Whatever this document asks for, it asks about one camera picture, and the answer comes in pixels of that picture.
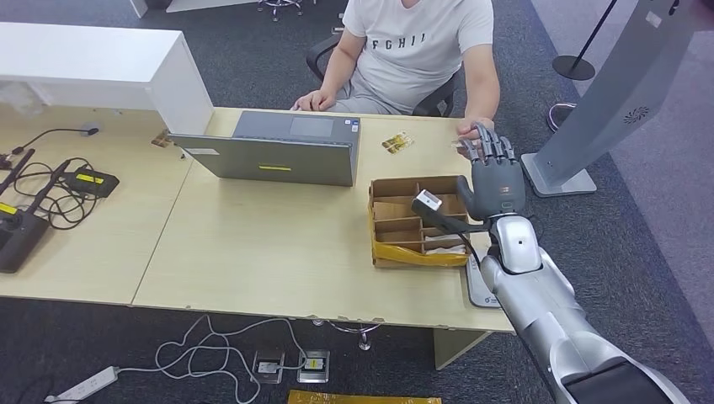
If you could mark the person's right hand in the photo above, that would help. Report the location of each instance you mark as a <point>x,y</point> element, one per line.
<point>313,101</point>

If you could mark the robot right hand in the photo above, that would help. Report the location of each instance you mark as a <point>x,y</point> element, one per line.
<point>499,187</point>

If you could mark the person's left hand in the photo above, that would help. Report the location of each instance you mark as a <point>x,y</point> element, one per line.
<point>468,129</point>

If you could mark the gold ID card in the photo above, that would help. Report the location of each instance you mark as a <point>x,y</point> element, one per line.
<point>398,142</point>

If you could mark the person's left forearm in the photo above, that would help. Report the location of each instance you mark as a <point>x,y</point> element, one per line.
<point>485,103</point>

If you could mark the person's right forearm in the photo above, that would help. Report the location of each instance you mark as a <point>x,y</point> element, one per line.
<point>334,75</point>

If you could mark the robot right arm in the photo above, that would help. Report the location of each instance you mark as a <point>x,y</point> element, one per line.
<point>535,290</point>

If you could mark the person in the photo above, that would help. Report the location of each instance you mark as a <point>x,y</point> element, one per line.
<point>413,56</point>

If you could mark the grey card reader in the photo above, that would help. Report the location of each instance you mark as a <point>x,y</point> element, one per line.
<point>480,290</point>

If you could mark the black office chair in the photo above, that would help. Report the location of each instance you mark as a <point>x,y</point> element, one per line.
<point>432,103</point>

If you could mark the grey laptop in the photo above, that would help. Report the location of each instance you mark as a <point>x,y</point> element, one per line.
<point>268,159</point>

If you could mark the small grey floor plate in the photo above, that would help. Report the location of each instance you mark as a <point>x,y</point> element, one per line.
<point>337,29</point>

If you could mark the chrome ringed round base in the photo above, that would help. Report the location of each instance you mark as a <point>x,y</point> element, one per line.
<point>559,108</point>

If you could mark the chrome stool base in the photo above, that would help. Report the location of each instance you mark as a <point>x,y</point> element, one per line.
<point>279,4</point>

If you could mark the cardboard divider box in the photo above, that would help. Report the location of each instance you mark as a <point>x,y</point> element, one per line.
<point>396,228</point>

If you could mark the yellow plastic strip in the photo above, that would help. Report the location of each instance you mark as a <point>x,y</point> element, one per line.
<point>413,257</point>

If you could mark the white furniture panel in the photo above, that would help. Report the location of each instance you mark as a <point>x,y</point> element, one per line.
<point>207,3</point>
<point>138,5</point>

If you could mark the grey kiosk stand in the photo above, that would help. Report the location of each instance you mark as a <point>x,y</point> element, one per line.
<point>613,89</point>

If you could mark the brown tape scrap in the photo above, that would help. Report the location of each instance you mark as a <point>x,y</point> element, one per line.
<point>162,139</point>

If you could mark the beige desk leg panel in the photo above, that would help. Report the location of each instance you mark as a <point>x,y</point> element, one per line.
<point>453,348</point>

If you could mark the grey desk grommet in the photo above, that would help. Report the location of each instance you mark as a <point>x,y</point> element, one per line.
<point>85,125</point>

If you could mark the white desk shelf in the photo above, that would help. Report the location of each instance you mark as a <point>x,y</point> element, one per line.
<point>83,58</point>

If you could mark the black power adapter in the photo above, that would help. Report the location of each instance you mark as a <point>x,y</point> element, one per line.
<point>91,183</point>

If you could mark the yellow floor tape strip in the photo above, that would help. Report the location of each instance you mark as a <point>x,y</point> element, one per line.
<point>362,398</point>

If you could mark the floor socket box yellow label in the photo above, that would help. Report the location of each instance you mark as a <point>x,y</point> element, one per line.
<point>313,366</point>

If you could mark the silver floor socket box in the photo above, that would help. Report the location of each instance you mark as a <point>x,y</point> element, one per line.
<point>269,368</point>

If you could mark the black router with antennas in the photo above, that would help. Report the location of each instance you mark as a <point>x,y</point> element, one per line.
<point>19,237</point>

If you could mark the white power strip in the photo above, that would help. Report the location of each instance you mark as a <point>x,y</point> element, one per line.
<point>89,383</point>

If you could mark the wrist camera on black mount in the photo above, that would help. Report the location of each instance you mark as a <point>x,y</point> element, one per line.
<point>446,223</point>

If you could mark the black stanchion post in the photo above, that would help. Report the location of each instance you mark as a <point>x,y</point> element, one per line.
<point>573,67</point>

